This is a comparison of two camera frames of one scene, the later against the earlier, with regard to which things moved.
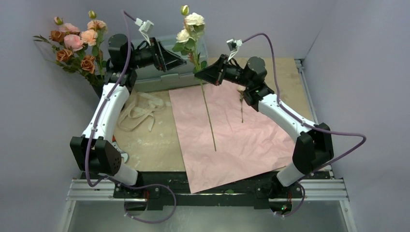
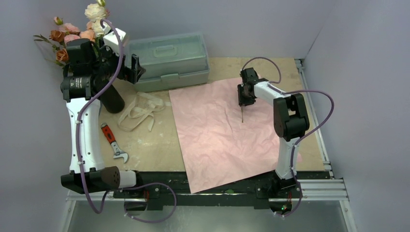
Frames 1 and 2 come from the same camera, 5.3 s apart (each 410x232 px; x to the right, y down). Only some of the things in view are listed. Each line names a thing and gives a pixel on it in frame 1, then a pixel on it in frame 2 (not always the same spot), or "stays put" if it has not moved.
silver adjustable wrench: x=123 y=153 stays put
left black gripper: x=162 y=59 to x=131 y=74
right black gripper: x=220 y=70 to x=242 y=95
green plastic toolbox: x=153 y=79 stays put
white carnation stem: x=186 y=43 to x=96 y=13
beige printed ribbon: x=143 y=105 stays put
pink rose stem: x=72 y=39 stays put
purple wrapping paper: x=223 y=138 stays put
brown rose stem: x=85 y=65 stays put
